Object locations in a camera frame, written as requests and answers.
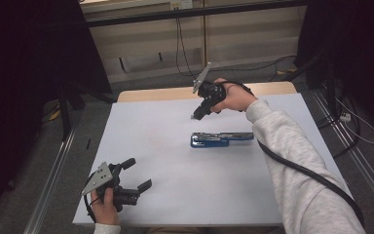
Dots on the blue metal stapler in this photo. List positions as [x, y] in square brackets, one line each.
[219, 139]

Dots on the metal floor rail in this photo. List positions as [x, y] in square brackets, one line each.
[50, 182]
[357, 156]

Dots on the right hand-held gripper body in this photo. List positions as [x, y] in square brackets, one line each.
[211, 92]

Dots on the person's right hand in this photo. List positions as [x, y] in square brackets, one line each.
[236, 97]

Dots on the black horizontal bar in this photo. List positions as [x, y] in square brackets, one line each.
[188, 13]

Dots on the black curtain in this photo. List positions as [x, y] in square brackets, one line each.
[354, 48]
[29, 65]

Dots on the white power plug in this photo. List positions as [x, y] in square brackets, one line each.
[345, 117]

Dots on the person's left hand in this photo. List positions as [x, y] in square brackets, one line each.
[104, 208]

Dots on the white table mat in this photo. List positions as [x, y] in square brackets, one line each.
[162, 162]

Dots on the white wall socket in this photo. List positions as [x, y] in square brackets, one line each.
[181, 4]

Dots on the black metal stand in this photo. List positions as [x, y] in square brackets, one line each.
[65, 110]

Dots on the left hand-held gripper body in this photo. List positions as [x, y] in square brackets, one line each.
[98, 179]

